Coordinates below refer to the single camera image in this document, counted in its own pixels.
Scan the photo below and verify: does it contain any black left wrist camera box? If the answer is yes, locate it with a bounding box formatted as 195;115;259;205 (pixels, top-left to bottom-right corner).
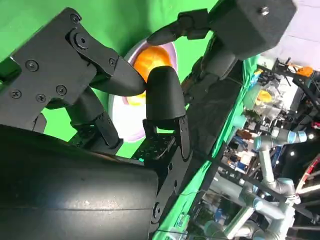
209;0;298;55

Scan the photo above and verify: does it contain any lilac plate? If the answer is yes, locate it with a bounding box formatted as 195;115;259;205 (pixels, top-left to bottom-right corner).
107;37;180;144

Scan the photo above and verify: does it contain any black metal workshop rack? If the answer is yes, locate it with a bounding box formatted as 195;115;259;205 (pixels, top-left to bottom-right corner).
273;56;320;131

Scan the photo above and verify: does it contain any orange toy in clear bag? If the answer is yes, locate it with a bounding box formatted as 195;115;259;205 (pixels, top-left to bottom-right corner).
256;89;272;105

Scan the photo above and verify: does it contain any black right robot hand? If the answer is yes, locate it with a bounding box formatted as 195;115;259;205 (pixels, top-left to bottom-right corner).
0;6;195;240

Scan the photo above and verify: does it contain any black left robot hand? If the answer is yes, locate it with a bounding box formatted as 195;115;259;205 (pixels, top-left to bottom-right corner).
146;8;219;99

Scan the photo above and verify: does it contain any green table cloth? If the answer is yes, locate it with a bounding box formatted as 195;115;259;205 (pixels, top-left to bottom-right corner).
0;0;266;240

